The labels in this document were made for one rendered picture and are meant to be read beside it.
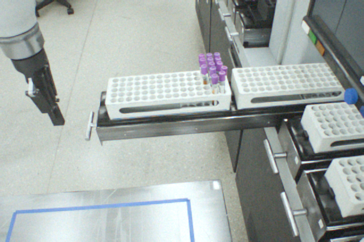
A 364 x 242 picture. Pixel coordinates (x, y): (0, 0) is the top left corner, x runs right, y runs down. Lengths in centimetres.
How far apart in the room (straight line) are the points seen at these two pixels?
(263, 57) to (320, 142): 48
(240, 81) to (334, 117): 23
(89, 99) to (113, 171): 62
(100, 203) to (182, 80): 36
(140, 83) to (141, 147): 99
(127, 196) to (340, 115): 49
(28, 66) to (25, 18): 11
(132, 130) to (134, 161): 93
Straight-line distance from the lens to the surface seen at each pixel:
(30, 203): 68
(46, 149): 190
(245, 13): 116
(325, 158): 73
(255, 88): 75
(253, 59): 107
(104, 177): 166
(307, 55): 89
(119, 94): 75
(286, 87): 77
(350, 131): 73
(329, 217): 64
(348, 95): 61
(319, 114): 73
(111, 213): 61
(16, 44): 68
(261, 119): 78
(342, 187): 63
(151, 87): 76
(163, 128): 75
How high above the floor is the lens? 135
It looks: 47 degrees down
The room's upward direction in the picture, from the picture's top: 2 degrees counter-clockwise
